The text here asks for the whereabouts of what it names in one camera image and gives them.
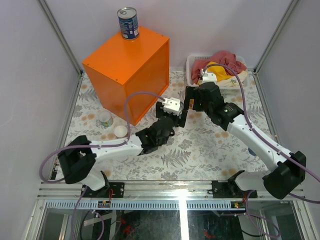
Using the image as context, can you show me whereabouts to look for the dark blue tin can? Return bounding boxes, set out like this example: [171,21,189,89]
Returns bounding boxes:
[117,7,140,40]

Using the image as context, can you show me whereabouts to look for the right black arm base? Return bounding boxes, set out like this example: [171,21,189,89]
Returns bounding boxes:
[207,170,262,201]

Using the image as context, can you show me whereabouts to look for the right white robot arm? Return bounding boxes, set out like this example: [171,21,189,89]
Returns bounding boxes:
[184,82,306,200]

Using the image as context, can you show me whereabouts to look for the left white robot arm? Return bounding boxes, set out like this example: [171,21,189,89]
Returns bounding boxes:
[57,97,188,198]

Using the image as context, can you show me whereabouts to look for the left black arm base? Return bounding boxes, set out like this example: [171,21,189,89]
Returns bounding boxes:
[81,171,125,200]

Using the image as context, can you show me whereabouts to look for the tall yellow canister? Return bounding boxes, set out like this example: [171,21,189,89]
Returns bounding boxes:
[188,99,195,109]

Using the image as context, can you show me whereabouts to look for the white plastic basket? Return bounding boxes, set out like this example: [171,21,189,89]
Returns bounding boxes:
[186,53,250,95]

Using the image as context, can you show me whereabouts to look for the cream printed cloth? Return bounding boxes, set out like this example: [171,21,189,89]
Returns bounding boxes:
[214,70,249,88]

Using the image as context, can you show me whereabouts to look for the yellow cloth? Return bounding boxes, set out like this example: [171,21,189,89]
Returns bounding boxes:
[201,65,233,86]

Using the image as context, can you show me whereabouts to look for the small cup white lid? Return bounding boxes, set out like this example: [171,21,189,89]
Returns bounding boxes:
[114,125,128,138]

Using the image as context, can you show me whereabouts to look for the pink cloth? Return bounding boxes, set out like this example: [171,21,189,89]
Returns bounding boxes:
[190,50,247,84]

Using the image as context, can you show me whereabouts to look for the orange box cabinet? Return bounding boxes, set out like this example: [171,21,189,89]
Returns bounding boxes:
[82,26,170,126]

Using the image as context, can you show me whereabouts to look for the green can white lid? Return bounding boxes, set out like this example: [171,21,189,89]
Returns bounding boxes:
[98,110,114,128]

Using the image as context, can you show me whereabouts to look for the blue cup white lid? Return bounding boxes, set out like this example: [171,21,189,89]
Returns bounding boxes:
[248,148,257,157]

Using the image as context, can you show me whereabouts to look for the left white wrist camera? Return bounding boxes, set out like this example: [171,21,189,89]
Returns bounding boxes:
[162,97,184,116]

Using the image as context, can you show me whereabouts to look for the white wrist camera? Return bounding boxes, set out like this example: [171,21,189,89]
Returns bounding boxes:
[162,97,184,116]
[197,69,218,85]

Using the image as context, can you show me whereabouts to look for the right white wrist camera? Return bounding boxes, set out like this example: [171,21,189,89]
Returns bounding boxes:
[197,69,218,85]

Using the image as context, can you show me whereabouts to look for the aluminium front rail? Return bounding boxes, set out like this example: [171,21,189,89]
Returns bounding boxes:
[37,180,306,211]

